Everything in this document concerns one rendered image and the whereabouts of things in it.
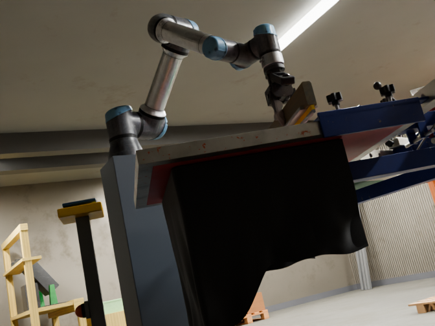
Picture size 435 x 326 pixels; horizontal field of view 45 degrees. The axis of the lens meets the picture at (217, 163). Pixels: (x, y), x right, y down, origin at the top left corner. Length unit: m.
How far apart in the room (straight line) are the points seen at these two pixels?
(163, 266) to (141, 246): 0.11
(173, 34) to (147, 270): 0.86
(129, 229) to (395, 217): 9.63
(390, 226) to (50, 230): 6.69
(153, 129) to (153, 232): 0.46
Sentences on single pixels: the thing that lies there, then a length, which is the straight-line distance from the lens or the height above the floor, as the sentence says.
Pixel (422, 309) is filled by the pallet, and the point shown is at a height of 0.04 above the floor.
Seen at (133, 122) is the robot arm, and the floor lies 1.35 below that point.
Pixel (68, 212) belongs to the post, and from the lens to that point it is 1.62.
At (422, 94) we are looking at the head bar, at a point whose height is 1.03.
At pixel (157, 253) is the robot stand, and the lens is 2.01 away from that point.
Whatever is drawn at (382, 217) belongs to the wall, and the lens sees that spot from 11.59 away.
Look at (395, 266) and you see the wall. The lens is 11.58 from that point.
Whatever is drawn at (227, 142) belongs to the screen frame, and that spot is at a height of 0.97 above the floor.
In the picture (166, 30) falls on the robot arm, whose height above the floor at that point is 1.56.
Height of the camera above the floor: 0.62
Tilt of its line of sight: 13 degrees up
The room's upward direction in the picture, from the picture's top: 13 degrees counter-clockwise
